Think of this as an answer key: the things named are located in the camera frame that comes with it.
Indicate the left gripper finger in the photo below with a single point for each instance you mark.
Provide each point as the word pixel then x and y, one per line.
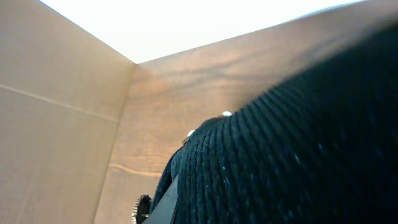
pixel 141 209

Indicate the black knit cardigan gold buttons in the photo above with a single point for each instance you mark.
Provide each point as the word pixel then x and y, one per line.
pixel 320 147

